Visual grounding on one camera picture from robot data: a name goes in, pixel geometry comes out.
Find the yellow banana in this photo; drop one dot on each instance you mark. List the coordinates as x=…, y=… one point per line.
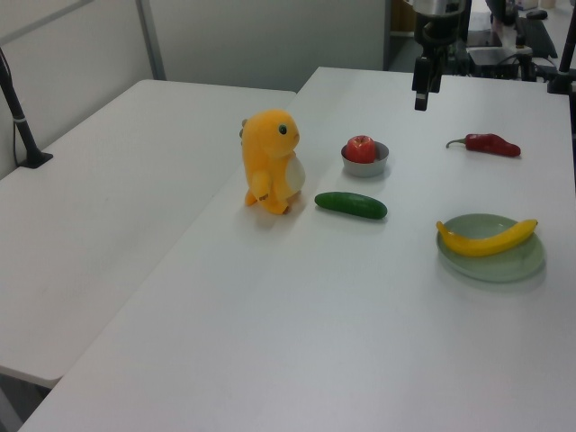
x=486, y=240

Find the green cucumber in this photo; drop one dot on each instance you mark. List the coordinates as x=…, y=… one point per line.
x=351, y=205

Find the black keyboard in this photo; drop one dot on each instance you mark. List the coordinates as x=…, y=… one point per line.
x=535, y=36

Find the grey bowl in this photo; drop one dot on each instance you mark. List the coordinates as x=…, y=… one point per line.
x=365, y=167

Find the red chili pepper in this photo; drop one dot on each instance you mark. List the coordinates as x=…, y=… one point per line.
x=492, y=145

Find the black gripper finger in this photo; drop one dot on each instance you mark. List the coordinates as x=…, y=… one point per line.
x=421, y=81
x=435, y=74

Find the black clamp camera stand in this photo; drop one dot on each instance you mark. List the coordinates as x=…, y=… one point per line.
x=562, y=58

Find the brown cardboard box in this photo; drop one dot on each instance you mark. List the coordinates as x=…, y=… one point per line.
x=402, y=15

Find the grey partition post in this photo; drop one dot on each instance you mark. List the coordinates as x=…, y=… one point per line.
x=150, y=38

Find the black camera stand with base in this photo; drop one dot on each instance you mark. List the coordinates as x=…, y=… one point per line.
x=20, y=121

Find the pale green plate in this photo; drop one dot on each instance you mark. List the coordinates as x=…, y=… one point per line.
x=495, y=263

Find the red apple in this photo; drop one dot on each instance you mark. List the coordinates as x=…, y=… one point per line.
x=360, y=148

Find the orange plush dinosaur toy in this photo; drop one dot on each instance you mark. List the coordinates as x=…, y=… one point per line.
x=272, y=166

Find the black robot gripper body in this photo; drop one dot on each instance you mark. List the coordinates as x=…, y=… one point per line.
x=438, y=31

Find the black electronics box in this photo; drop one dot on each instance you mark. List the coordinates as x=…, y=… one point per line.
x=492, y=60

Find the black computer mouse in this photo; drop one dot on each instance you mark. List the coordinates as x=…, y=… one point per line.
x=536, y=14

